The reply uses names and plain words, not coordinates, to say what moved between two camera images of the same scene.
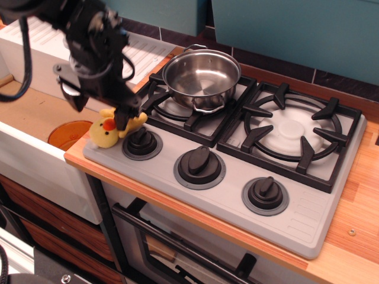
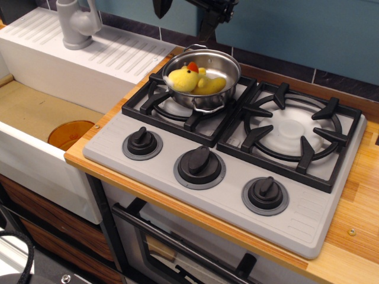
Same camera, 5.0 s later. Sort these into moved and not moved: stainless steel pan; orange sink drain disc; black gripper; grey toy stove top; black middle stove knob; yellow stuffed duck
Moved: yellow stuffed duck; black gripper
Not moved: grey toy stove top; orange sink drain disc; black middle stove knob; stainless steel pan
